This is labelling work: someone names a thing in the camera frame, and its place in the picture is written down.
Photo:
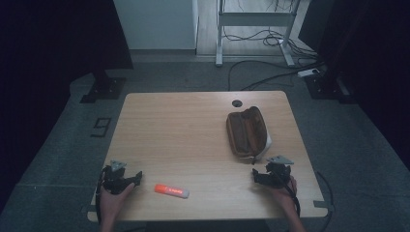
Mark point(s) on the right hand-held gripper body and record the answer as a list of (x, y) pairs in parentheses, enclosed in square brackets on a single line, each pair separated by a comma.
[(277, 175)]

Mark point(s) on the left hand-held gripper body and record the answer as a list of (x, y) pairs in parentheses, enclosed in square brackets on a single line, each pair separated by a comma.
[(113, 179)]

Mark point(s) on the orange highlighter pen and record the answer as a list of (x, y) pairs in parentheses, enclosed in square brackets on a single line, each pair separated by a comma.
[(171, 191)]

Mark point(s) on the brown pencil case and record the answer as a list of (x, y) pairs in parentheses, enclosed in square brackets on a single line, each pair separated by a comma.
[(246, 133)]

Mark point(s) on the person's right hand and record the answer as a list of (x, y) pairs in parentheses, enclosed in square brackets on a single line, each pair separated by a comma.
[(285, 196)]

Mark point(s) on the person's left hand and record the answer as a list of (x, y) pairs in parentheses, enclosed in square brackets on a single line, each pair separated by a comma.
[(111, 203)]

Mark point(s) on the black stand base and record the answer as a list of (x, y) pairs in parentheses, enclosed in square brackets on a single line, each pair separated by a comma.
[(325, 87), (104, 90)]

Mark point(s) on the white power strip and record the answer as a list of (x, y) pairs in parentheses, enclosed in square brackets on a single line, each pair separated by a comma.
[(307, 72)]

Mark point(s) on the black curtain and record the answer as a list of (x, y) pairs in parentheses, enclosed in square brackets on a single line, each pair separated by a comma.
[(370, 58), (54, 64)]

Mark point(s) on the white cabinet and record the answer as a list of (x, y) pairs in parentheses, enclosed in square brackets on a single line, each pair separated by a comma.
[(158, 24)]

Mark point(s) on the white desk frame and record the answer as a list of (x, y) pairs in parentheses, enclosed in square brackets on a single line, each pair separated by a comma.
[(254, 19)]

